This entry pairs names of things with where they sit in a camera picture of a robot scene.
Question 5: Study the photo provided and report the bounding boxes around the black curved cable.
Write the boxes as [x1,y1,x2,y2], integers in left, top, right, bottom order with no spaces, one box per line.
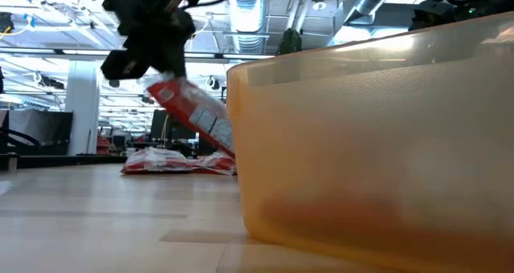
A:
[0,128,41,148]

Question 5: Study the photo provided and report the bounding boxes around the crumpled red white popcorn bag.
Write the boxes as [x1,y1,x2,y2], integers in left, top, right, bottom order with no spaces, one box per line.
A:
[120,146,198,176]

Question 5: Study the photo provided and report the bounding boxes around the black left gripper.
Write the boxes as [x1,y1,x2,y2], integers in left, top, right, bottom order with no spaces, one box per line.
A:
[122,0,206,79]

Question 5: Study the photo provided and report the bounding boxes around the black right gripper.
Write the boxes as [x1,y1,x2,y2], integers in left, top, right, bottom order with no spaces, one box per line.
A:
[408,0,455,31]

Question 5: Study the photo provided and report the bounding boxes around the red background items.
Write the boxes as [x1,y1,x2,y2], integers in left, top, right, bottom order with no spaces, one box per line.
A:
[96,135,112,156]

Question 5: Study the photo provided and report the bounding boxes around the black computer monitor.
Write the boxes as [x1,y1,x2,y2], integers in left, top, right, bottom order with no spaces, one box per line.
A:
[150,109,198,141]

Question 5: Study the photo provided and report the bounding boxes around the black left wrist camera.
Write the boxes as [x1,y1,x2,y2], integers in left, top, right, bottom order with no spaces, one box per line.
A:
[100,50,152,81]

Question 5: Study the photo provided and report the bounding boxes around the black curtain panel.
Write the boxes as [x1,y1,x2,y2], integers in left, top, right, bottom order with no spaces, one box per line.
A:
[7,109,74,156]

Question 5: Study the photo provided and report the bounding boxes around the long ceiling light bar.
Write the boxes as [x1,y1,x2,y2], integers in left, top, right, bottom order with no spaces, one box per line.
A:
[0,47,275,61]

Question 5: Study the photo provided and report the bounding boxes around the orange translucent plastic basket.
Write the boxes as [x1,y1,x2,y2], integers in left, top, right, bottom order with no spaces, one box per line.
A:
[226,10,514,273]

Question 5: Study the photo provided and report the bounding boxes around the ribbed silver ceiling duct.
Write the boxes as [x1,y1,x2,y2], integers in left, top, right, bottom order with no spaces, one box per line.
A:
[226,0,269,55]

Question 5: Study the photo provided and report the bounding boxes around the white building pillar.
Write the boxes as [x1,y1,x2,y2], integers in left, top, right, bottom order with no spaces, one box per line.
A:
[65,59,100,157]

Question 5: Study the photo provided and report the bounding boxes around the black table rail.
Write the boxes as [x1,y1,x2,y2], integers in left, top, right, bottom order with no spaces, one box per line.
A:
[0,154,128,170]

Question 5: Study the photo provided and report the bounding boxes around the dark green hanging object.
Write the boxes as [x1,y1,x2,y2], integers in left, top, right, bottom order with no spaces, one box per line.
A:
[276,27,304,56]

